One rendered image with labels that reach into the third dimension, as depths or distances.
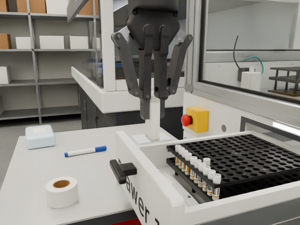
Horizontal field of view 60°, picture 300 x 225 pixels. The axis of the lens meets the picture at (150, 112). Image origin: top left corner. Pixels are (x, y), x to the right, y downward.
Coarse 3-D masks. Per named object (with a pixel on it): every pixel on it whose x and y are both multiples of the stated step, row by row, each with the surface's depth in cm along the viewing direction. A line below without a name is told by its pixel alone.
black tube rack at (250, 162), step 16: (176, 144) 56; (192, 144) 56; (208, 144) 56; (224, 144) 57; (240, 144) 57; (256, 144) 56; (272, 144) 56; (224, 160) 48; (240, 160) 49; (256, 160) 48; (272, 160) 48; (288, 160) 48; (224, 176) 42; (240, 176) 42; (256, 176) 42; (272, 176) 48; (288, 176) 48; (224, 192) 43; (240, 192) 43
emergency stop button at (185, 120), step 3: (183, 114) 84; (186, 114) 83; (183, 117) 83; (186, 117) 82; (189, 117) 84; (183, 120) 83; (186, 120) 82; (189, 120) 82; (183, 123) 83; (186, 123) 82; (189, 123) 83; (186, 126) 84
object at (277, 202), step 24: (168, 144) 58; (288, 144) 58; (168, 168) 59; (192, 192) 49; (264, 192) 38; (288, 192) 40; (192, 216) 34; (216, 216) 36; (240, 216) 37; (264, 216) 39; (288, 216) 41
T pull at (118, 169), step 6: (114, 162) 44; (114, 168) 42; (120, 168) 42; (126, 168) 42; (132, 168) 42; (114, 174) 42; (120, 174) 40; (126, 174) 42; (132, 174) 42; (120, 180) 39; (126, 180) 40
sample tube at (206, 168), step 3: (204, 168) 42; (207, 168) 42; (210, 168) 42; (204, 171) 42; (207, 171) 42; (204, 174) 42; (207, 174) 42; (204, 183) 43; (207, 183) 43; (204, 186) 43; (204, 189) 43
